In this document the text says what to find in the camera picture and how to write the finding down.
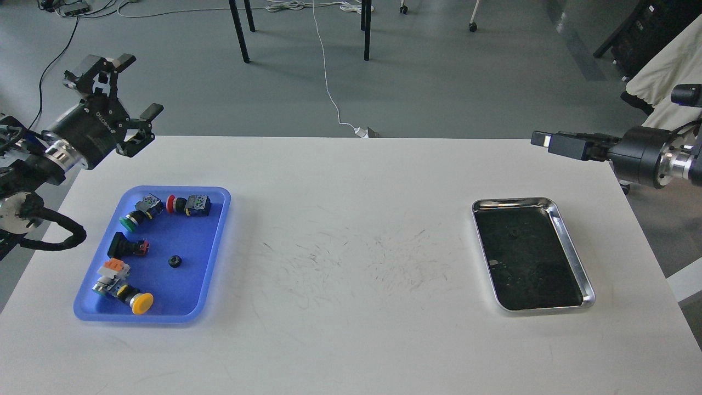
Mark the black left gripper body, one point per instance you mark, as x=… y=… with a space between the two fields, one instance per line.
x=87 y=133

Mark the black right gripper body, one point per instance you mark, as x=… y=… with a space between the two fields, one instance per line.
x=636 y=157

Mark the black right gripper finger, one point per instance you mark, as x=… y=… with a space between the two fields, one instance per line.
x=579 y=146

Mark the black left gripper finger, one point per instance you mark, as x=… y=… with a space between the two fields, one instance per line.
x=133 y=135
x=94 y=79

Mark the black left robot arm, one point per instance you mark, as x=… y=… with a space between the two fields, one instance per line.
x=26 y=222

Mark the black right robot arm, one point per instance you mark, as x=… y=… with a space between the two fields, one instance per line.
x=682 y=160

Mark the blue plastic tray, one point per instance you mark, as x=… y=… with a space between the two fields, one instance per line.
x=180 y=293

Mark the silver metal tray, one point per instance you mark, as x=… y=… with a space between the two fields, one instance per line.
x=540 y=273

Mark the beige cloth cover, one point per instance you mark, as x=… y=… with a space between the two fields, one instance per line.
x=678 y=62

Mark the black table leg left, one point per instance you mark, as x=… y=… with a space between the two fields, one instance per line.
x=248 y=11

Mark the black table leg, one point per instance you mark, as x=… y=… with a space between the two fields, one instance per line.
x=366 y=15
x=248 y=11

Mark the white power adapter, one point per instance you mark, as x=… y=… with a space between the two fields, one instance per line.
x=362 y=132

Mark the black table leg right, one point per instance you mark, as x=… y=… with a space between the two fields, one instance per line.
x=366 y=15

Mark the green push button switch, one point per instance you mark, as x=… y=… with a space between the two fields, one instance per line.
x=146 y=209

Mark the red push button switch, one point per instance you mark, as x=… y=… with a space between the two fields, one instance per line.
x=197 y=205

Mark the black push button switch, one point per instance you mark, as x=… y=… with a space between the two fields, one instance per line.
x=121 y=247

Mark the yellow push button switch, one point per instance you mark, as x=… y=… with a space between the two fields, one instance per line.
x=113 y=280

